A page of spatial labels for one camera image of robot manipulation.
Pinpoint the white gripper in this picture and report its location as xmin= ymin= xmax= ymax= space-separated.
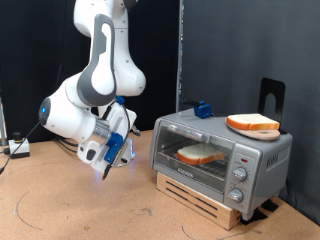
xmin=108 ymin=105 xmax=142 ymax=168

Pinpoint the silver oven knob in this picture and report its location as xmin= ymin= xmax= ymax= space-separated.
xmin=227 ymin=188 xmax=244 ymax=204
xmin=232 ymin=167 xmax=248 ymax=183

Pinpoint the black backdrop curtain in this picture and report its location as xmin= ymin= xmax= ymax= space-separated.
xmin=0 ymin=0 xmax=181 ymax=145

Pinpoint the round wooden plate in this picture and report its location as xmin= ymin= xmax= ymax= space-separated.
xmin=229 ymin=126 xmax=281 ymax=142

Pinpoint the grey backdrop curtain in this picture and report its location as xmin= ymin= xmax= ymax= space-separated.
xmin=179 ymin=0 xmax=320 ymax=225

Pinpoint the white emergency stop box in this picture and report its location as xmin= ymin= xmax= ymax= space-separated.
xmin=8 ymin=131 xmax=31 ymax=159

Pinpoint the black foam pad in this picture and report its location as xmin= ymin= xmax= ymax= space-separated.
xmin=261 ymin=199 xmax=280 ymax=213
xmin=239 ymin=208 xmax=269 ymax=226

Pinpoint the thin metal stand pole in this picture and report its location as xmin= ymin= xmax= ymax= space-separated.
xmin=0 ymin=96 xmax=8 ymax=146

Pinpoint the white bread slice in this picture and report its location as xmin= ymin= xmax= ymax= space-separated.
xmin=225 ymin=113 xmax=280 ymax=132
xmin=176 ymin=142 xmax=226 ymax=166

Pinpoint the black metal bookend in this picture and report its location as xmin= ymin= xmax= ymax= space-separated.
xmin=258 ymin=77 xmax=288 ymax=135

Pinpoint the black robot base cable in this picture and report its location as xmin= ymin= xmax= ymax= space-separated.
xmin=56 ymin=140 xmax=80 ymax=155

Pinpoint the grey vertical metal pole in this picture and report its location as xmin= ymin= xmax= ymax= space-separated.
xmin=175 ymin=0 xmax=185 ymax=114

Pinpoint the wooden slatted block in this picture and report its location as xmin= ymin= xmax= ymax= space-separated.
xmin=155 ymin=171 xmax=243 ymax=231

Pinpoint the blue spatula with black handle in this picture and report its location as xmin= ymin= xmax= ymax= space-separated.
xmin=179 ymin=99 xmax=223 ymax=120

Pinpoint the long black hanging cable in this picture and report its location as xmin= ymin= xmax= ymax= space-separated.
xmin=0 ymin=121 xmax=42 ymax=174

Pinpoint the black cable with silver plug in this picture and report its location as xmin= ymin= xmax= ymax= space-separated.
xmin=53 ymin=135 xmax=80 ymax=148

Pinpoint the silver toaster oven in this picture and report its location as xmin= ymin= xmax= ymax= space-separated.
xmin=148 ymin=108 xmax=294 ymax=222

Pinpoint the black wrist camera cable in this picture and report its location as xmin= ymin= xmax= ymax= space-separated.
xmin=100 ymin=96 xmax=132 ymax=181

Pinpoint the metal oven rack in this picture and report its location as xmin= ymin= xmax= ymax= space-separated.
xmin=159 ymin=139 xmax=232 ymax=178

